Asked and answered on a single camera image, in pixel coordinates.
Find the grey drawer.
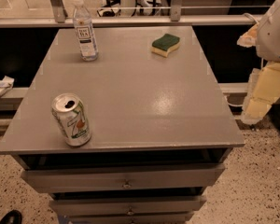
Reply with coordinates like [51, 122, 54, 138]
[69, 212, 193, 224]
[49, 196, 206, 217]
[21, 163, 225, 193]

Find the green yellow sponge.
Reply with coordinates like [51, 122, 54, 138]
[151, 34, 180, 58]

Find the metal railing frame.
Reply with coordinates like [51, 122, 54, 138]
[0, 0, 275, 28]

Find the folded white cloth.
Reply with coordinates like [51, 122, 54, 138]
[0, 76, 14, 97]

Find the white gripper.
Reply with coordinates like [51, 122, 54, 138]
[237, 0, 280, 124]

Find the grey drawer cabinet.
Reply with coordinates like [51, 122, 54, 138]
[0, 25, 245, 224]

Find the green white soda can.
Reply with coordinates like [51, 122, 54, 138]
[51, 93, 91, 147]

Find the bottom grey drawer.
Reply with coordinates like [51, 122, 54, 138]
[69, 212, 193, 224]

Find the top grey drawer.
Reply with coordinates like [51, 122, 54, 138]
[21, 163, 225, 193]

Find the middle grey drawer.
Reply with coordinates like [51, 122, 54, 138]
[49, 196, 206, 217]

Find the clear plastic water bottle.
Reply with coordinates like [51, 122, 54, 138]
[73, 0, 98, 61]

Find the black shoe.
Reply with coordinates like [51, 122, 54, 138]
[0, 210, 22, 224]

